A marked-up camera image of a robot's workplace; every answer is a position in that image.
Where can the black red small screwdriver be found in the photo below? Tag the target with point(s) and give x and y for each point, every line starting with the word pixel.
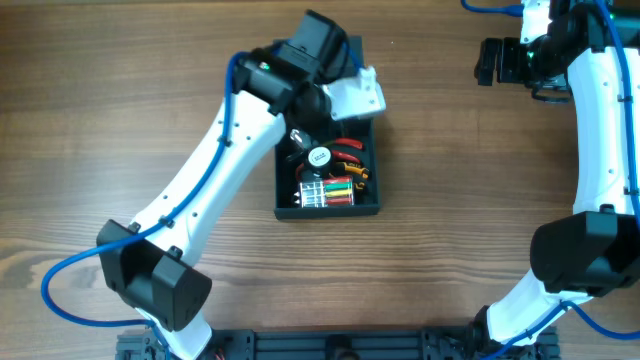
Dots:
pixel 296 157

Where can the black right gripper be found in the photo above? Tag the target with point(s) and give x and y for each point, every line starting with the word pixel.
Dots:
pixel 486 61

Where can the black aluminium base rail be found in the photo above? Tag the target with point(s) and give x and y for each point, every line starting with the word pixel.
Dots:
pixel 430 343

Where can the silver metal socket wrench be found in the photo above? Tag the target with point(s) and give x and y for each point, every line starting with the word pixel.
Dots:
pixel 301 139

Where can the orange black needle-nose pliers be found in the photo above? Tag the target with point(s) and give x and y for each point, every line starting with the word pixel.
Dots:
pixel 360 174

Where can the dark green box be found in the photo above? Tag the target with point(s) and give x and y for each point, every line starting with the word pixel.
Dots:
pixel 346 64

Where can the red handled snips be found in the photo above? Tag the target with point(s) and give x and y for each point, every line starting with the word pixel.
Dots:
pixel 342 156

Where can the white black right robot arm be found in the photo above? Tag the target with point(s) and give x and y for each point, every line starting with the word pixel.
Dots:
pixel 585 53

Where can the clear pack coloured screwdrivers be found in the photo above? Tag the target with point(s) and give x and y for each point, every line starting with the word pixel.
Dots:
pixel 333 192

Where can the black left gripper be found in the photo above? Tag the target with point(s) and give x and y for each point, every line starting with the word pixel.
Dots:
pixel 310 105

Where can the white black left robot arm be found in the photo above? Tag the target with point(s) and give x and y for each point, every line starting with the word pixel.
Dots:
pixel 150 263

